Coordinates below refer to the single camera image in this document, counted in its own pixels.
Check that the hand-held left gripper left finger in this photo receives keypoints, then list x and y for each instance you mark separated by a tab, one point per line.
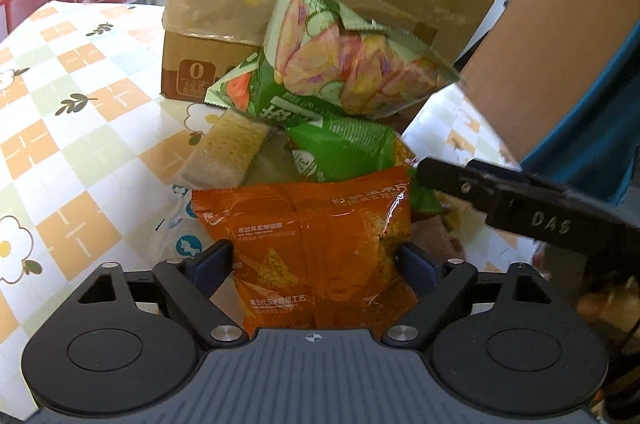
212	264

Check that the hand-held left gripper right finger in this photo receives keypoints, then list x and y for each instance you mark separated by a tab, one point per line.
417	271

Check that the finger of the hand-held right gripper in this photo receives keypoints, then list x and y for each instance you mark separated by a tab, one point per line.
520	209

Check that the cracker packet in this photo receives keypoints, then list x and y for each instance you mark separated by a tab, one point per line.
225	149

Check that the small green snack packet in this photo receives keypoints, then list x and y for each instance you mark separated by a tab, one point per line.
345	149

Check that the green snack packet orange slices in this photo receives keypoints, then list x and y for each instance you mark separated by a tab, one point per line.
250	89

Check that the large green snack packet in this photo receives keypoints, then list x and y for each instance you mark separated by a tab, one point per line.
345	64

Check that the clear plastic bag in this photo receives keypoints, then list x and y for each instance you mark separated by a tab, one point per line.
182	246

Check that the checked floral tablecloth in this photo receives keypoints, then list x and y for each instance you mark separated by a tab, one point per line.
75	144

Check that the wooden panel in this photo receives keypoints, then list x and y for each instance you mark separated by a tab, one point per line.
565	29

